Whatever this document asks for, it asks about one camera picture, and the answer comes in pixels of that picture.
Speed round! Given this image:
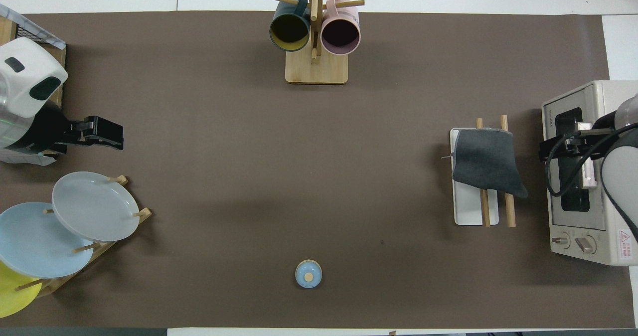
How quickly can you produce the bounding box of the brown table mat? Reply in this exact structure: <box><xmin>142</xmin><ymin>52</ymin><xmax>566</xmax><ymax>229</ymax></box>
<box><xmin>0</xmin><ymin>11</ymin><xmax>635</xmax><ymax>329</ymax></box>

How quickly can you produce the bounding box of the small blue round bell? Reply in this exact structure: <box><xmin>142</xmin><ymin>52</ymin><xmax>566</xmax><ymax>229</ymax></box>
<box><xmin>295</xmin><ymin>259</ymin><xmax>322</xmax><ymax>289</ymax></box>

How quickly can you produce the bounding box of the black wire basket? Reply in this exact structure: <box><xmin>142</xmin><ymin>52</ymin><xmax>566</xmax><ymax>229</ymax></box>
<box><xmin>10</xmin><ymin>24</ymin><xmax>43</xmax><ymax>45</ymax></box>

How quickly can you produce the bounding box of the wooden plate rack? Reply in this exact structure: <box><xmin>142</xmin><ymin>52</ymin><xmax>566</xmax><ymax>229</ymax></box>
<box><xmin>15</xmin><ymin>175</ymin><xmax>153</xmax><ymax>298</ymax></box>

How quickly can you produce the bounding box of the wooden mug tree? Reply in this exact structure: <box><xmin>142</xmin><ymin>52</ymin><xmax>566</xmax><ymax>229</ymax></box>
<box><xmin>268</xmin><ymin>0</ymin><xmax>365</xmax><ymax>85</ymax></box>

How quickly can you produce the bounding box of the cream toaster oven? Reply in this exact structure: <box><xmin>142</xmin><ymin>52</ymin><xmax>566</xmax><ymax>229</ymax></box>
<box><xmin>542</xmin><ymin>80</ymin><xmax>638</xmax><ymax>266</ymax></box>

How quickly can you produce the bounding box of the yellow plate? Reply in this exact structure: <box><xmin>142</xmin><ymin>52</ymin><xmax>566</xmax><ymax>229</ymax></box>
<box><xmin>0</xmin><ymin>261</ymin><xmax>44</xmax><ymax>319</ymax></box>

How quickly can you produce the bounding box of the wooden shelf box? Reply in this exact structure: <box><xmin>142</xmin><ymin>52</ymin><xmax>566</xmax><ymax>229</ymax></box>
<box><xmin>0</xmin><ymin>16</ymin><xmax>67</xmax><ymax>158</ymax></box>

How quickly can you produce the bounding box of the grey plate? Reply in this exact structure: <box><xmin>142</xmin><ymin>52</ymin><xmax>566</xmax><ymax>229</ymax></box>
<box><xmin>52</xmin><ymin>171</ymin><xmax>141</xmax><ymax>242</ymax></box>

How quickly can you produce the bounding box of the white wooden towel rack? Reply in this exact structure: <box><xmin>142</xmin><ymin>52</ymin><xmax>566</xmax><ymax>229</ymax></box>
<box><xmin>450</xmin><ymin>115</ymin><xmax>516</xmax><ymax>228</ymax></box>

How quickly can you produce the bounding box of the pink mug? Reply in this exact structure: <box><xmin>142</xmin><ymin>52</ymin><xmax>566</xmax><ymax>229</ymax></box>
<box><xmin>320</xmin><ymin>0</ymin><xmax>361</xmax><ymax>56</ymax></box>

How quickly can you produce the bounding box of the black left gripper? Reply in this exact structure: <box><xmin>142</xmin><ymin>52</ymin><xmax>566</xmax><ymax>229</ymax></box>
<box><xmin>10</xmin><ymin>104</ymin><xmax>124</xmax><ymax>155</ymax></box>

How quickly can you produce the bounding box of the light blue plate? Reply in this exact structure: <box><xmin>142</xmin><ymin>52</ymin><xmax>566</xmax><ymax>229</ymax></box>
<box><xmin>0</xmin><ymin>202</ymin><xmax>94</xmax><ymax>279</ymax></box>

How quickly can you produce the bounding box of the patterned white paper sheet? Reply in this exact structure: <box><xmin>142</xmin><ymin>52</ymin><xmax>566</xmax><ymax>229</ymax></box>
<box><xmin>0</xmin><ymin>149</ymin><xmax>58</xmax><ymax>166</ymax></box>
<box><xmin>0</xmin><ymin>3</ymin><xmax>66</xmax><ymax>50</ymax></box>

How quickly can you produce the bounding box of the dark teal mug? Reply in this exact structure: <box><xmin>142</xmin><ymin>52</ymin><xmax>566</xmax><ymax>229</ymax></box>
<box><xmin>269</xmin><ymin>0</ymin><xmax>312</xmax><ymax>52</ymax></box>

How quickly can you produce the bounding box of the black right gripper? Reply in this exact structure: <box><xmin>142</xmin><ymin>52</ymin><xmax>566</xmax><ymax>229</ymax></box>
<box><xmin>540</xmin><ymin>123</ymin><xmax>606</xmax><ymax>162</ymax></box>

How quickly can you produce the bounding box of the purple and grey towel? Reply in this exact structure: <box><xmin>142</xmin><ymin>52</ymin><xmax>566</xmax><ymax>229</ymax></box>
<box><xmin>441</xmin><ymin>128</ymin><xmax>529</xmax><ymax>199</ymax></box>

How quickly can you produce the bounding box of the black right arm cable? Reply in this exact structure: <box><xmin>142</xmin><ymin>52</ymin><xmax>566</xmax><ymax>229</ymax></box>
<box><xmin>546</xmin><ymin>122</ymin><xmax>638</xmax><ymax>197</ymax></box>

